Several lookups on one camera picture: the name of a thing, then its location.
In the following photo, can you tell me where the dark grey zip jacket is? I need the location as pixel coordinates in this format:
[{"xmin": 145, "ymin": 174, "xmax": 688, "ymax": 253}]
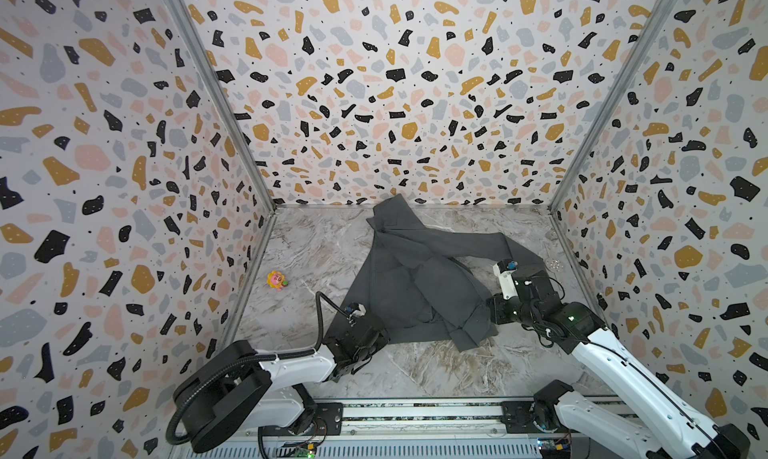
[{"xmin": 342, "ymin": 195, "xmax": 545, "ymax": 351}]

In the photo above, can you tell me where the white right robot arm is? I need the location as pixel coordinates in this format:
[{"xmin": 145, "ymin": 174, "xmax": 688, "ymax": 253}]
[{"xmin": 489, "ymin": 259, "xmax": 750, "ymax": 458}]

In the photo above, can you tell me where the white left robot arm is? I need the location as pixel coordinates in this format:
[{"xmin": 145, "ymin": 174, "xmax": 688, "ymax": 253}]
[{"xmin": 165, "ymin": 314, "xmax": 389, "ymax": 453}]

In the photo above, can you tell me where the pink yellow small toy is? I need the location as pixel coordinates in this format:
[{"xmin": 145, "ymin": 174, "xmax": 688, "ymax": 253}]
[{"xmin": 267, "ymin": 271, "xmax": 288, "ymax": 290}]

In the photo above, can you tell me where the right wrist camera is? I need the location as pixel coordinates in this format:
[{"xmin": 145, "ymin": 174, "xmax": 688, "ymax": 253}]
[{"xmin": 493, "ymin": 259, "xmax": 519, "ymax": 301}]

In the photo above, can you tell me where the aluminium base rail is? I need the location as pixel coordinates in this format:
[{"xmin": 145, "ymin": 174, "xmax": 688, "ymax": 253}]
[{"xmin": 257, "ymin": 395, "xmax": 673, "ymax": 459}]

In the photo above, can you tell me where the black corrugated cable hose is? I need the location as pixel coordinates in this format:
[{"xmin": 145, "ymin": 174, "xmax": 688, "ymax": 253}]
[{"xmin": 165, "ymin": 291, "xmax": 355, "ymax": 447}]

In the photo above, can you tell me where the right corner aluminium post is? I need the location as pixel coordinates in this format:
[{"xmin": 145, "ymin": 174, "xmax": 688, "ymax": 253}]
[{"xmin": 548, "ymin": 0, "xmax": 677, "ymax": 216}]

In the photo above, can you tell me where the corner aluminium post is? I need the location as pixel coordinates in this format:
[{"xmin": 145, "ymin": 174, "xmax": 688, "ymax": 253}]
[
  {"xmin": 548, "ymin": 0, "xmax": 677, "ymax": 216},
  {"xmin": 164, "ymin": 0, "xmax": 275, "ymax": 216}
]

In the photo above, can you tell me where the left corner aluminium post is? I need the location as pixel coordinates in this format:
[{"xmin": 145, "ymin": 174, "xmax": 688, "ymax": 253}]
[{"xmin": 164, "ymin": 0, "xmax": 275, "ymax": 216}]

